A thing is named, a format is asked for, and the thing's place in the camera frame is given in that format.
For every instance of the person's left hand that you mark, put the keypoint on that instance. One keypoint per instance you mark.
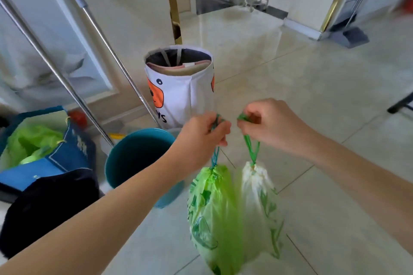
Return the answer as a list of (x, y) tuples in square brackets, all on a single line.
[(195, 142)]

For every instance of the person's right hand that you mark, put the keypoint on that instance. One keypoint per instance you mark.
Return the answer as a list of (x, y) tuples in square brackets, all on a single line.
[(277, 126)]

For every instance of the person's right thumb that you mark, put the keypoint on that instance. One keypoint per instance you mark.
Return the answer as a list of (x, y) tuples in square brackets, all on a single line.
[(247, 129)]

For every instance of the person's left thumb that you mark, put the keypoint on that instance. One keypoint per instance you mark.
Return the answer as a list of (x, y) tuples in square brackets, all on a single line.
[(222, 127)]

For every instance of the white green-printed garbage bag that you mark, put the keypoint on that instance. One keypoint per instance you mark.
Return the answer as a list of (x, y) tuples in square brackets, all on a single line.
[(261, 200)]

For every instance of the person's right forearm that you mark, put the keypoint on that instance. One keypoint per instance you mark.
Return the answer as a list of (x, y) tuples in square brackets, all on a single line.
[(364, 181)]

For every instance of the person's left forearm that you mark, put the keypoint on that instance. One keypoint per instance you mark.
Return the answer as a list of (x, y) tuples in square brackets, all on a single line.
[(96, 216)]

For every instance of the white fabric laundry basket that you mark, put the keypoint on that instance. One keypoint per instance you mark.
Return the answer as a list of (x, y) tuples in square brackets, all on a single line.
[(182, 97)]

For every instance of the beige cloth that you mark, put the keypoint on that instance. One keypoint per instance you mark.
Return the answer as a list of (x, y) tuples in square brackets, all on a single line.
[(180, 68)]

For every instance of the teal plastic bucket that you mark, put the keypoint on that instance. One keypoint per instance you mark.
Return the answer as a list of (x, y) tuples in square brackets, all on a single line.
[(138, 155)]

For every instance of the yellow object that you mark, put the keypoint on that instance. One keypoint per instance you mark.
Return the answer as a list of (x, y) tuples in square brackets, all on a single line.
[(116, 137)]

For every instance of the grey dustpan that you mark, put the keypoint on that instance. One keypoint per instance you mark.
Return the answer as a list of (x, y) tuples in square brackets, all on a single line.
[(350, 35)]

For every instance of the silver pole with grey grip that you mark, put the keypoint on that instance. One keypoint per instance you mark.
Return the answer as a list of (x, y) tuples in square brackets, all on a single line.
[(106, 42)]

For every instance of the red round object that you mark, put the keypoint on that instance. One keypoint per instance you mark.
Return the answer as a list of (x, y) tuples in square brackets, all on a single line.
[(78, 118)]

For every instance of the blue tote bag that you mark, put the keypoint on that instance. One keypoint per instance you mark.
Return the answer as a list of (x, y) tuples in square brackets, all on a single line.
[(67, 155)]

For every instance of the black furniture leg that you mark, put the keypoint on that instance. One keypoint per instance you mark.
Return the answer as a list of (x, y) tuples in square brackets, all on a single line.
[(401, 104)]

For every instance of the silver metal pole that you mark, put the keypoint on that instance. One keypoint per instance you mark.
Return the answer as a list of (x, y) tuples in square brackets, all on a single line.
[(51, 62)]

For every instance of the light green plastic bag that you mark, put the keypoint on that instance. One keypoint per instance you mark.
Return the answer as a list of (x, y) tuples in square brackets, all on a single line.
[(30, 142)]

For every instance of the black fabric bag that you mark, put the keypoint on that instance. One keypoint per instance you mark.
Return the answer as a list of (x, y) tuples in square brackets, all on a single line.
[(48, 210)]

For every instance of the blurred red object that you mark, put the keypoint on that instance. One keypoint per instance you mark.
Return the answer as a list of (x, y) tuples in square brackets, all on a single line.
[(405, 4)]

